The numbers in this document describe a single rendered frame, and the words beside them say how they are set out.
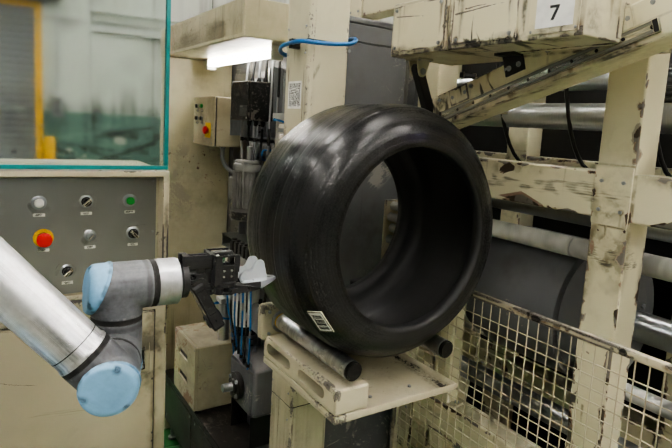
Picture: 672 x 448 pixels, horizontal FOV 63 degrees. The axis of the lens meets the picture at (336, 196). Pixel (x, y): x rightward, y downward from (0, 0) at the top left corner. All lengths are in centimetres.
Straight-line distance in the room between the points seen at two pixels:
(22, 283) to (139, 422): 107
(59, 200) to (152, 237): 29
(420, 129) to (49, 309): 79
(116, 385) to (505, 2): 109
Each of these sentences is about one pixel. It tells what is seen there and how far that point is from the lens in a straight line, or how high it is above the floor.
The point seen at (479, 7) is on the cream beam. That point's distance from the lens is 141.
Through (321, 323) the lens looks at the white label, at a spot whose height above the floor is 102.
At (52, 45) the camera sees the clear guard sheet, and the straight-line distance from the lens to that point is 169.
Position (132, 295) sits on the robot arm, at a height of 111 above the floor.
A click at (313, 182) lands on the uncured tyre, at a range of 111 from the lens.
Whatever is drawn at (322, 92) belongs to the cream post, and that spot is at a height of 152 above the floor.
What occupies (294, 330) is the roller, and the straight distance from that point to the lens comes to 144.
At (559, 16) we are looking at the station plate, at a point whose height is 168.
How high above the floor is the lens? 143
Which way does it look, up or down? 7 degrees down
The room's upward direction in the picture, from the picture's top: 3 degrees clockwise
